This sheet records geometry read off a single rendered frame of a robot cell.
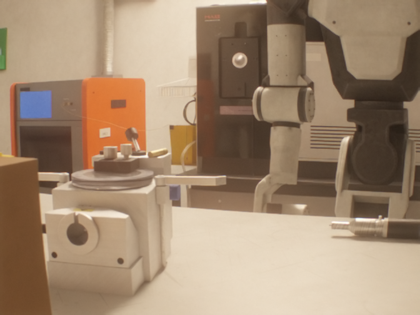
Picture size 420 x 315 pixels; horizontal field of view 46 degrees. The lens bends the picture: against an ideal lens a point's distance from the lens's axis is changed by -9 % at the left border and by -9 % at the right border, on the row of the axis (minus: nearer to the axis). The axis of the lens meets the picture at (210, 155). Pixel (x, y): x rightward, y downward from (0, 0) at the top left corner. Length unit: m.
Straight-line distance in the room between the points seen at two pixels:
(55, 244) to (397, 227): 0.41
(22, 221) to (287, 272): 0.39
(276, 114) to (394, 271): 0.70
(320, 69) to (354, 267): 1.58
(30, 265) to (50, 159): 1.69
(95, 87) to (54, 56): 2.26
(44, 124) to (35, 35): 2.35
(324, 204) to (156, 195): 1.56
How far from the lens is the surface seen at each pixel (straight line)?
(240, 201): 2.15
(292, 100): 1.18
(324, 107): 2.10
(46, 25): 4.14
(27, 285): 0.21
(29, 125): 1.95
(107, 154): 0.58
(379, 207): 1.16
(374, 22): 1.11
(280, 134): 1.21
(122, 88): 1.98
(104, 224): 0.48
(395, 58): 1.11
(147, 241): 0.52
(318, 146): 2.11
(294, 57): 1.22
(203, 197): 2.20
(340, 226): 0.69
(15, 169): 0.20
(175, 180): 0.54
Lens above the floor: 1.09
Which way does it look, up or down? 7 degrees down
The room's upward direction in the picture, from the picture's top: straight up
